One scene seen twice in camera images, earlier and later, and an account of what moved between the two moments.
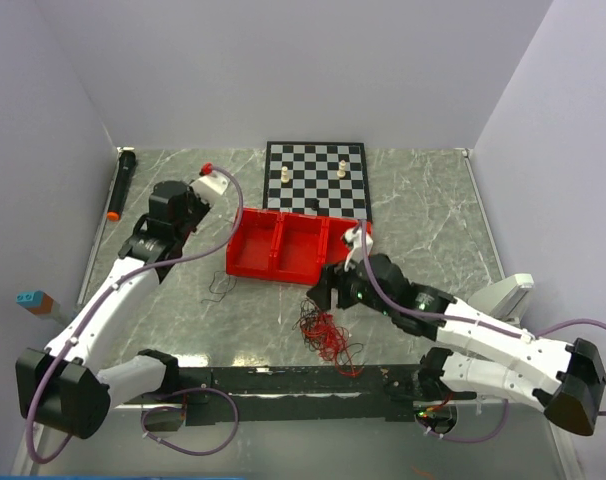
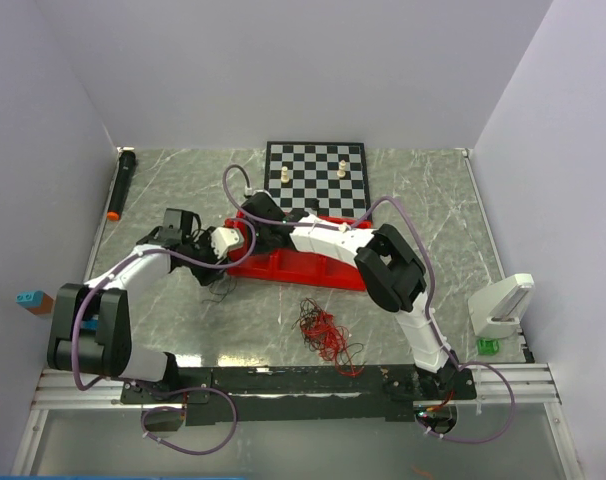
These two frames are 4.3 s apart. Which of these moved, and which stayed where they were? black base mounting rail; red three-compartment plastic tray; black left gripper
Moved: black left gripper
Stayed: black base mounting rail; red three-compartment plastic tray
